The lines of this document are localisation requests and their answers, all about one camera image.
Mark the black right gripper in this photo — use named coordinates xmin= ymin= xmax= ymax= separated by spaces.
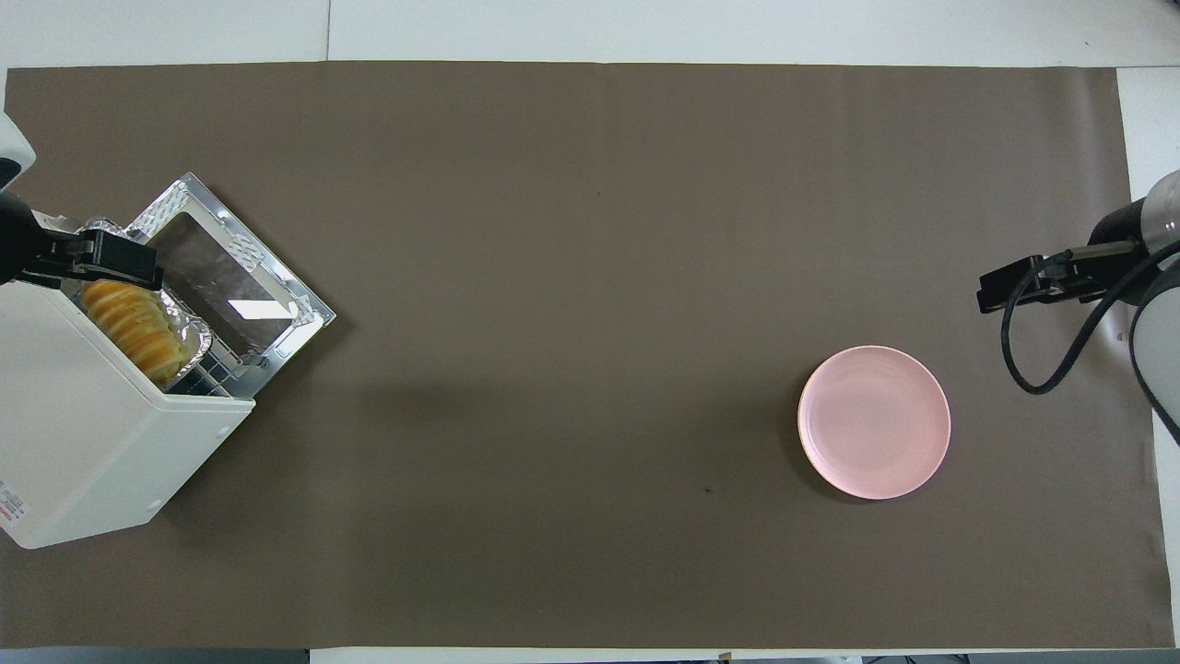
xmin=977 ymin=242 xmax=1137 ymax=314

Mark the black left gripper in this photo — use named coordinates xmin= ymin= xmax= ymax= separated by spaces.
xmin=18 ymin=231 xmax=164 ymax=291

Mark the golden sliced bread loaf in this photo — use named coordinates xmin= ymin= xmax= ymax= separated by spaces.
xmin=81 ymin=279 xmax=185 ymax=385

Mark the aluminium foil tray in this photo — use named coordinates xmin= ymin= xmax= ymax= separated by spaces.
xmin=60 ymin=217 xmax=215 ymax=388

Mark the glass oven door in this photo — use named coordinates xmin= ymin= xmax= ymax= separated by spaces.
xmin=123 ymin=172 xmax=336 ymax=399

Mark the metal oven rack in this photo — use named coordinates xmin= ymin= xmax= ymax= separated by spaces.
xmin=164 ymin=349 xmax=248 ymax=398

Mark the white toaster oven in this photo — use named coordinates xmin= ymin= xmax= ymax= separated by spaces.
xmin=0 ymin=207 xmax=257 ymax=551

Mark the pink round plate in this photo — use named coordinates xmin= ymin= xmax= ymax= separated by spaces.
xmin=797 ymin=346 xmax=951 ymax=501

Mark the brown table mat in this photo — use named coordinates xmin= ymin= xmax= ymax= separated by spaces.
xmin=0 ymin=62 xmax=1174 ymax=649

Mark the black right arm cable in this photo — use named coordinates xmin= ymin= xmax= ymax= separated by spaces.
xmin=1002 ymin=242 xmax=1180 ymax=396

